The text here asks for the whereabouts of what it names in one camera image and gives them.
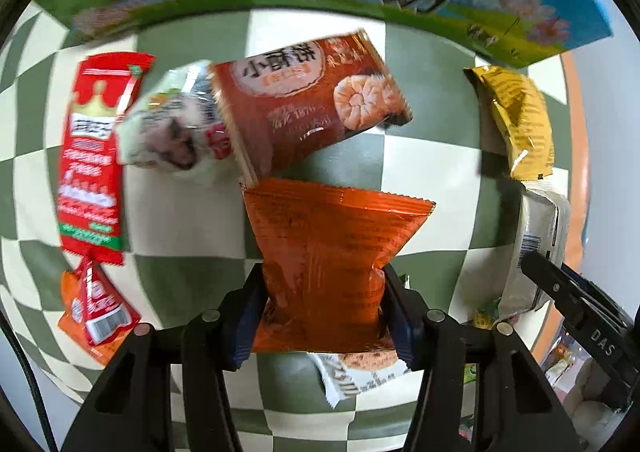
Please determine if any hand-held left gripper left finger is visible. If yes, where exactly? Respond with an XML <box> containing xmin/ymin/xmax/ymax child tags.
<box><xmin>60</xmin><ymin>263</ymin><xmax>269</xmax><ymax>452</ymax></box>

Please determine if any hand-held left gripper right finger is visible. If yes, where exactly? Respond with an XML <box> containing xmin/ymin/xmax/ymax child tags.
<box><xmin>382</xmin><ymin>265</ymin><xmax>583</xmax><ymax>452</ymax></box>

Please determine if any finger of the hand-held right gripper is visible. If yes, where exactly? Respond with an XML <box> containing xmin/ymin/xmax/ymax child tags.
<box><xmin>519</xmin><ymin>250</ymin><xmax>601</xmax><ymax>328</ymax></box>

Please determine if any white barcode snack packet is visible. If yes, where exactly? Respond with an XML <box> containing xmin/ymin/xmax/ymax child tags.
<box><xmin>497</xmin><ymin>181</ymin><xmax>572</xmax><ymax>320</ymax></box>

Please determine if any plain orange snack packet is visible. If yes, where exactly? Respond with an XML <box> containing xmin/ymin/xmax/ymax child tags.
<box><xmin>242</xmin><ymin>177</ymin><xmax>436</xmax><ymax>354</ymax></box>

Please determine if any white fruit print snack packet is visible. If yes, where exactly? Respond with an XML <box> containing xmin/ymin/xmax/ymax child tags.
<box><xmin>116</xmin><ymin>60</ymin><xmax>236</xmax><ymax>175</ymax></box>

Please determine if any red crown print snack packet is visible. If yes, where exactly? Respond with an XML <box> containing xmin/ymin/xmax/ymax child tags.
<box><xmin>57</xmin><ymin>53</ymin><xmax>156</xmax><ymax>267</ymax></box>

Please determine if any white cookie picture snack packet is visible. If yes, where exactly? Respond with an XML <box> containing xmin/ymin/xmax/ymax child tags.
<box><xmin>307</xmin><ymin>351</ymin><xmax>403</xmax><ymax>408</ymax></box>

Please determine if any small green snack packet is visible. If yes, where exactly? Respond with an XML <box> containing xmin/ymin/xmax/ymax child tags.
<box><xmin>472</xmin><ymin>299</ymin><xmax>503</xmax><ymax>330</ymax></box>

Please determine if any green white checkered tablecloth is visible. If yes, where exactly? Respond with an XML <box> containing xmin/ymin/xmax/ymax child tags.
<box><xmin>0</xmin><ymin>0</ymin><xmax>573</xmax><ymax>452</ymax></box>

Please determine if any small orange triangular snack packet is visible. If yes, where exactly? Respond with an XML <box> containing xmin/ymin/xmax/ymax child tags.
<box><xmin>57</xmin><ymin>255</ymin><xmax>142</xmax><ymax>365</ymax></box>

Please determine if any yellow snack packet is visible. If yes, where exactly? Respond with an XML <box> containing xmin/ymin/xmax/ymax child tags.
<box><xmin>464</xmin><ymin>65</ymin><xmax>556</xmax><ymax>182</ymax></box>

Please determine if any orange pastry picture snack packet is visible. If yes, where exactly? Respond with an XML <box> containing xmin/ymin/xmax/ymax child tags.
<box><xmin>209</xmin><ymin>30</ymin><xmax>415</xmax><ymax>185</ymax></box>

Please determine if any black cable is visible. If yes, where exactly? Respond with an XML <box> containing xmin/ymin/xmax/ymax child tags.
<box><xmin>0</xmin><ymin>312</ymin><xmax>57</xmax><ymax>452</ymax></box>

